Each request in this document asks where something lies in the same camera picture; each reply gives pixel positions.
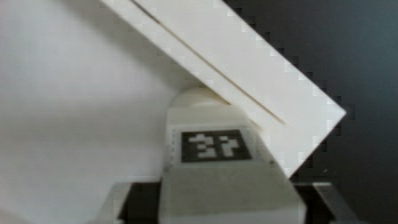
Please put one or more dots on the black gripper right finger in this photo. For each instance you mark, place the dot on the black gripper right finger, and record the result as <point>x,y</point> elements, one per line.
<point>329,210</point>

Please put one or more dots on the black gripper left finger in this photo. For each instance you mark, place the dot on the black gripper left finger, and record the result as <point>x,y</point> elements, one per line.
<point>130,206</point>

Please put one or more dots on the white table leg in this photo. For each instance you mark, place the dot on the white table leg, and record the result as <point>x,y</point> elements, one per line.
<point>224,185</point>

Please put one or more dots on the white square tabletop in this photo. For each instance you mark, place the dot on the white square tabletop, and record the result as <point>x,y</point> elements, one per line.
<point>89,81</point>

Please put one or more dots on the white U-shaped fence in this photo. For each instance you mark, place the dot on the white U-shaped fence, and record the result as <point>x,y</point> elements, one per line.
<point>294,111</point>

